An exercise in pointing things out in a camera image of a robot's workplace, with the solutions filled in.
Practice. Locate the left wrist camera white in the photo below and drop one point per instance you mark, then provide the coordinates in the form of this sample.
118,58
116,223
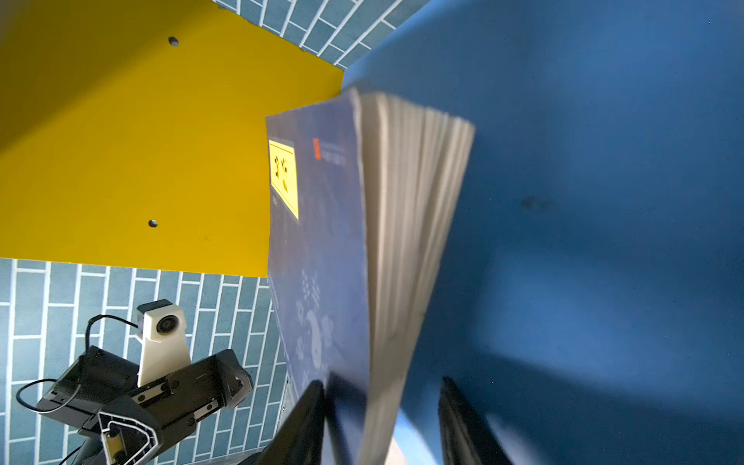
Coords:
164,348

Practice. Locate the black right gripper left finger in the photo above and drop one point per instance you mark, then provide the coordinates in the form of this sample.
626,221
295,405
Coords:
300,439

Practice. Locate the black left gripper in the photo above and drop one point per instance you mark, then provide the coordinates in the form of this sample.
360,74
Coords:
99,397

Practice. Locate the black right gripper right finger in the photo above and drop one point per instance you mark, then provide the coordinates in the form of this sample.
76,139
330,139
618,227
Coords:
465,436

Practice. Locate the blue book yellow label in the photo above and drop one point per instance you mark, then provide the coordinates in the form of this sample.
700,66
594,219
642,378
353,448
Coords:
363,189

